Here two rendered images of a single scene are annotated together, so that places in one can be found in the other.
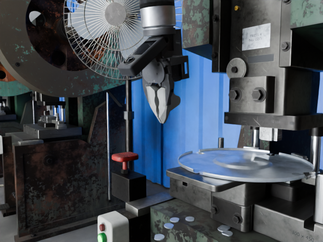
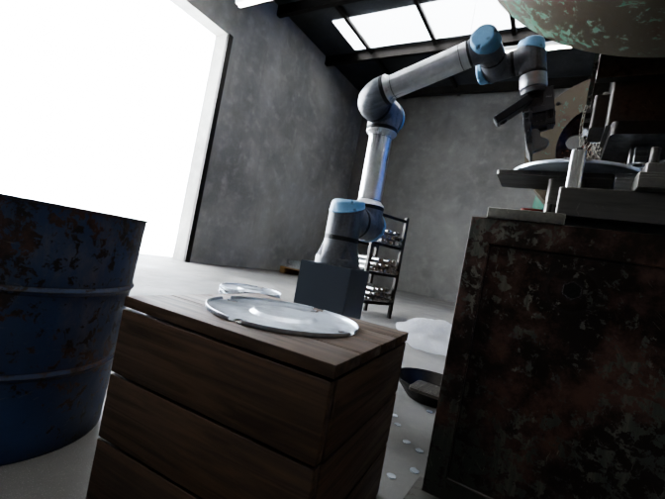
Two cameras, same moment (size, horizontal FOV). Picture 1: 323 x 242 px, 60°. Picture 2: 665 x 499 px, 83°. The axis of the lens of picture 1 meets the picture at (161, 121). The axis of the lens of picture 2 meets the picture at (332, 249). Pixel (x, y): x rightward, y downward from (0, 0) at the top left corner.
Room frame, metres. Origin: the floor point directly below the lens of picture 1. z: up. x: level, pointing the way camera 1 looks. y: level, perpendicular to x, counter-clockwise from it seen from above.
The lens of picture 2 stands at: (-0.22, -0.88, 0.48)
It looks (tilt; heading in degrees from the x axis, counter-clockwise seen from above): 1 degrees up; 70
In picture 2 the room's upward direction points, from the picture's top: 11 degrees clockwise
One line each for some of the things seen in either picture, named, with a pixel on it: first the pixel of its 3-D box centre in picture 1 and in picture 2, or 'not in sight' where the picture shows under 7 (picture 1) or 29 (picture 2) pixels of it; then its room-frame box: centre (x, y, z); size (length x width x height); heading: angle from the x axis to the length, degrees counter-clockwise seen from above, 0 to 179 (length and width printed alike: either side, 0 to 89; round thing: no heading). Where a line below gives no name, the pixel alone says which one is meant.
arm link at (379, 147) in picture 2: not in sight; (374, 168); (0.34, 0.40, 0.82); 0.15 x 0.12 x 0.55; 36
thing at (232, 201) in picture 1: (228, 194); (547, 202); (0.59, -0.15, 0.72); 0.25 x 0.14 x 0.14; 130
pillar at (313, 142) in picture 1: (315, 147); not in sight; (0.68, -0.38, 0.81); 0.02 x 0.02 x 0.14
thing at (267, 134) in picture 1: (269, 132); (636, 157); (0.70, -0.27, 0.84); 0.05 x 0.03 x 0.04; 40
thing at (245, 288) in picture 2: not in sight; (250, 289); (0.05, 0.94, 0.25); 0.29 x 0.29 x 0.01
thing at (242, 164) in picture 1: (241, 161); (574, 178); (0.63, -0.18, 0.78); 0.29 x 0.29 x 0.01
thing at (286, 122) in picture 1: (273, 123); (646, 149); (0.71, -0.28, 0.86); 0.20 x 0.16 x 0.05; 40
